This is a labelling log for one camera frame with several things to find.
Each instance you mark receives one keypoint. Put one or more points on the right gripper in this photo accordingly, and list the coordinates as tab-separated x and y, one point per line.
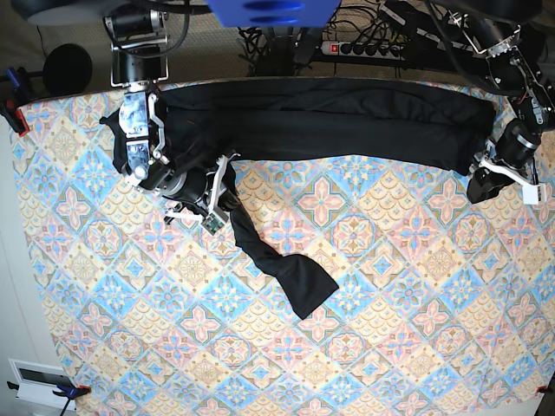
190	188

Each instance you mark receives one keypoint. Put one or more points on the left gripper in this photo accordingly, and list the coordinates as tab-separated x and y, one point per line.
514	148

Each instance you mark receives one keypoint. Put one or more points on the black t-shirt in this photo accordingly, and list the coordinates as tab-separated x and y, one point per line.
297	119

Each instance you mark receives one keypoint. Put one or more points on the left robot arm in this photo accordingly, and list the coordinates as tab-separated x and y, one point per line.
529	92

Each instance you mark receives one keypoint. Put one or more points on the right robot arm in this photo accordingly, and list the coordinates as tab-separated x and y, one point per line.
142	35

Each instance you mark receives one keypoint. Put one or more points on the patterned tablecloth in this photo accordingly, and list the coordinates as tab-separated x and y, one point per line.
443	307

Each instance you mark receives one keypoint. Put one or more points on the white power strip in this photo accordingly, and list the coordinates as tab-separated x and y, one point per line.
378	50

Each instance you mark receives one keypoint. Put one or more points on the black round speaker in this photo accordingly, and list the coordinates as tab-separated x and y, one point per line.
67	70

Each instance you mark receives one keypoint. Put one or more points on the orange black clamp left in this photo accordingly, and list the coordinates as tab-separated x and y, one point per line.
14	116

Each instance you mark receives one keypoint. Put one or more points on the blue orange clamp lower left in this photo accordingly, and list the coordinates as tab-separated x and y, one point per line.
69	392

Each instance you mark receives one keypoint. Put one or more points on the blue clamp upper left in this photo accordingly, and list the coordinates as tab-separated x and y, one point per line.
17	77

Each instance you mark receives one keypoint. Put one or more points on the white floor vent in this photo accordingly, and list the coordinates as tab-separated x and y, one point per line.
37	383

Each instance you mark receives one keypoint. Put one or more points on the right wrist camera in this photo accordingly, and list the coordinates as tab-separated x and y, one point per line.
214	222

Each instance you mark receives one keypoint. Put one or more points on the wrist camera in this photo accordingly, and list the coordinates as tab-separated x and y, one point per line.
533	194
214	222

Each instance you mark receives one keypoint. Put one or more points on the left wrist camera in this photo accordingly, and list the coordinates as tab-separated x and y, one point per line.
533	194

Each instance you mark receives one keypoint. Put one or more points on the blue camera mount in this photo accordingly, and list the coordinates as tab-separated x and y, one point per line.
273	13

